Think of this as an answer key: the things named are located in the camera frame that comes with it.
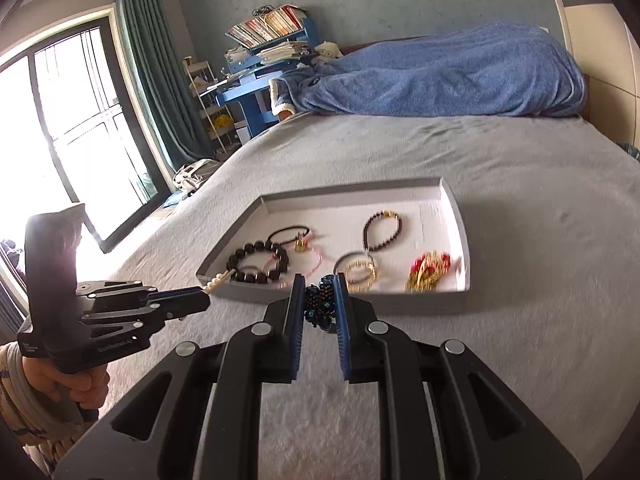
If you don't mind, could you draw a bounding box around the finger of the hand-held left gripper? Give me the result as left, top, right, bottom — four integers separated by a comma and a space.
82, 304, 210, 343
75, 280, 211, 311

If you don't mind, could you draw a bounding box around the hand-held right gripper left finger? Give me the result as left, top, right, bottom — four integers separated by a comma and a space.
52, 273, 307, 480

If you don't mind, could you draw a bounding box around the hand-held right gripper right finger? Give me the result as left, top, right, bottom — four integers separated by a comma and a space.
333, 272, 583, 480

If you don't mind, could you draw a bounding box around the pearl hair clip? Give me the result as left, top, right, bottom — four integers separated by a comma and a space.
202, 268, 237, 295

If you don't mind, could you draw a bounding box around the blue bead bracelet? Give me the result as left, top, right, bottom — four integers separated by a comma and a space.
303, 274, 341, 332

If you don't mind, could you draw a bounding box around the gold bangle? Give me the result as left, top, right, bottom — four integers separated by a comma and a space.
344, 259, 380, 292

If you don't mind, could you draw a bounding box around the black bead bracelet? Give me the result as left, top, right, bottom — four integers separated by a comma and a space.
226, 241, 291, 283

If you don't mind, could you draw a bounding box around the silver bangle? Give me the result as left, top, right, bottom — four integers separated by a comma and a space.
332, 251, 377, 281

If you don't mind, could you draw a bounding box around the pink string bracelet gold charm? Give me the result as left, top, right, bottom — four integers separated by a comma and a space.
265, 232, 323, 286

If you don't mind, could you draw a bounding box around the dark red bead bracelet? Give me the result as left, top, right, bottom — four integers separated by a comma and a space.
362, 210, 403, 252

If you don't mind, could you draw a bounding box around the black hair tie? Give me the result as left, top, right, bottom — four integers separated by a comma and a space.
266, 225, 312, 248

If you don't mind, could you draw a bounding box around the grey cardboard tray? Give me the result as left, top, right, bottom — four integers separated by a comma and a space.
196, 176, 471, 293

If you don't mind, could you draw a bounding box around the person's left hand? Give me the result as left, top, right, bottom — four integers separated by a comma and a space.
27, 357, 111, 411

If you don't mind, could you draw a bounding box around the white bag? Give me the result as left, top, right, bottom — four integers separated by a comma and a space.
172, 158, 221, 193

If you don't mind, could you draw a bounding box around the black framed window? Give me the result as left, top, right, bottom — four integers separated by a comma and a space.
0, 15, 173, 256

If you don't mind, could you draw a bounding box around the white trolley cart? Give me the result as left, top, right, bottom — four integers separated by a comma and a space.
182, 57, 241, 153

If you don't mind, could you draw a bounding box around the grey bed sheet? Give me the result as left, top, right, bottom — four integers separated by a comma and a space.
95, 112, 640, 480

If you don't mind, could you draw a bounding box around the blue desk bookshelf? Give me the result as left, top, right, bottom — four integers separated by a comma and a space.
200, 17, 321, 136

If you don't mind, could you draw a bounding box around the teal curtain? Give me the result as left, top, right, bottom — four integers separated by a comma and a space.
114, 0, 216, 173

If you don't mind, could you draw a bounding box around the stack of papers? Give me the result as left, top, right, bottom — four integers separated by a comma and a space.
225, 40, 311, 66

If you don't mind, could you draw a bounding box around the blue fleece blanket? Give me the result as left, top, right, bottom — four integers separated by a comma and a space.
270, 21, 587, 118

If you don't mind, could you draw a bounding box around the white plush toy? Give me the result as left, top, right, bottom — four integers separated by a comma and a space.
314, 41, 346, 61

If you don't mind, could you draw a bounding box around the row of books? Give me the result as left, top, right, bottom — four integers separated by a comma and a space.
225, 4, 307, 46

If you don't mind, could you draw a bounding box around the beige padded headboard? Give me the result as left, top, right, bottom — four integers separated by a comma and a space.
540, 0, 640, 126

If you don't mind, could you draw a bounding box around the red bead gold bracelet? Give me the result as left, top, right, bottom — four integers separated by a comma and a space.
406, 250, 463, 292

